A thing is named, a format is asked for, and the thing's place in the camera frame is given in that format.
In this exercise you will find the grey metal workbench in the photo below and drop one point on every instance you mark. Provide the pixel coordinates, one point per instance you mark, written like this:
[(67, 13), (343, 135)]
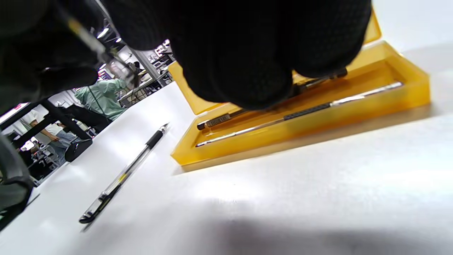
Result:
[(141, 90)]

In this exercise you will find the person's right hand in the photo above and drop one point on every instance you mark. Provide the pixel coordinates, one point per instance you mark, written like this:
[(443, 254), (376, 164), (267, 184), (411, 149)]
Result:
[(247, 53)]

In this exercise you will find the black office chair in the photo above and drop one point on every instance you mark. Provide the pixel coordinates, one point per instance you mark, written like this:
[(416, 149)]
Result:
[(93, 122)]

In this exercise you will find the ceiling light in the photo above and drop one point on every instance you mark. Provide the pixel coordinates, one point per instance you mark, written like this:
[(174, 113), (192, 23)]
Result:
[(102, 33)]

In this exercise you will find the orange pen case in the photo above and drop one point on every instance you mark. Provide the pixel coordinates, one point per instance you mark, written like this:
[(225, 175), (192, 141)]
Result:
[(318, 124)]

